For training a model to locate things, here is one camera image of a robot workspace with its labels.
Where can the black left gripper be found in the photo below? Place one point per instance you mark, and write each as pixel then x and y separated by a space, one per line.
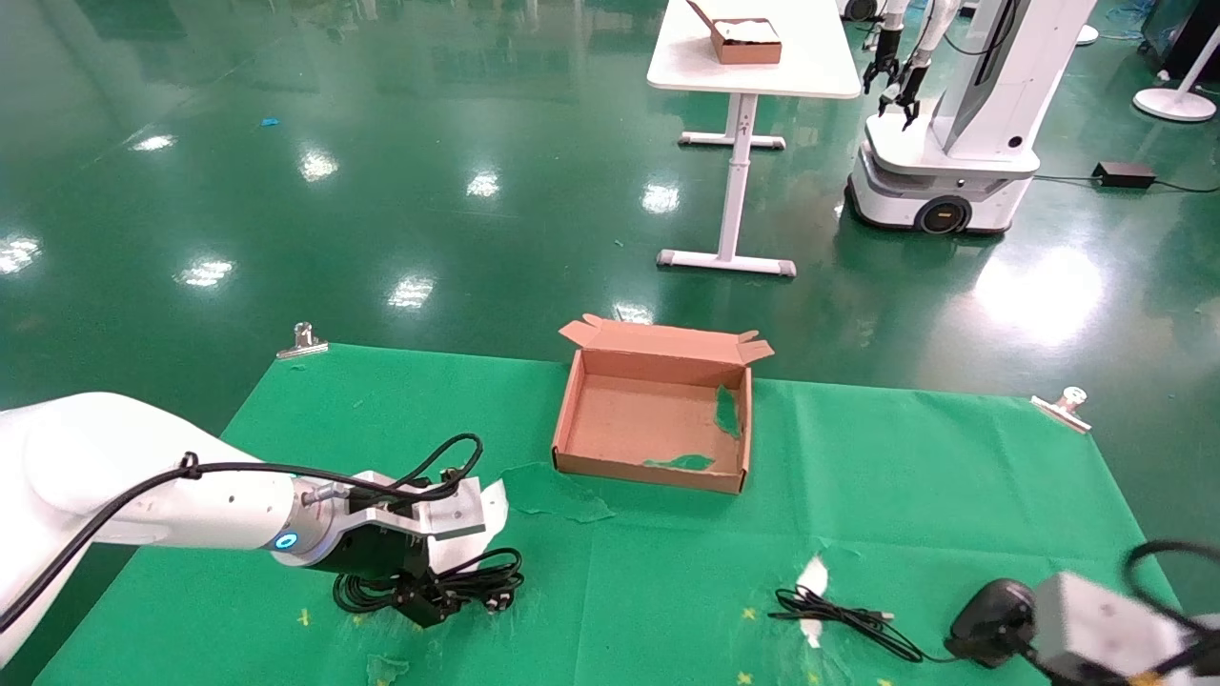
pixel 381 554

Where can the small brown cardboard box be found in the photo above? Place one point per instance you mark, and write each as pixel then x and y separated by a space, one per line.
pixel 748 48

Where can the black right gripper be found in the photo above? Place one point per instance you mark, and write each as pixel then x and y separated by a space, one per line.
pixel 991 619

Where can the white standing table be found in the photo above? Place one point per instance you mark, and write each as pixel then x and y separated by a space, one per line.
pixel 801 67

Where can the open brown cardboard box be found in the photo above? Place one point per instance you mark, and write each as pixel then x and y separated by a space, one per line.
pixel 629 419

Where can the white round stand base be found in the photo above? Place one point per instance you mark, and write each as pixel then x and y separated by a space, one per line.
pixel 1177 103

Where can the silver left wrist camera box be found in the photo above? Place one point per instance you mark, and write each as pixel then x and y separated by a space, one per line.
pixel 453 514

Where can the black power adapter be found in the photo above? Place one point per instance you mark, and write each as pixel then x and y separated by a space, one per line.
pixel 1125 174

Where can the white wheeled robot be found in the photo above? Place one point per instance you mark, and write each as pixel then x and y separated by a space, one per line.
pixel 972 95

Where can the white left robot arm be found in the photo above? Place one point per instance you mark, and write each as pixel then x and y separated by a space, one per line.
pixel 143 476

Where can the silver binder clip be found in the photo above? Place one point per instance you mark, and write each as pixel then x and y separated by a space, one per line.
pixel 303 343
pixel 1063 410

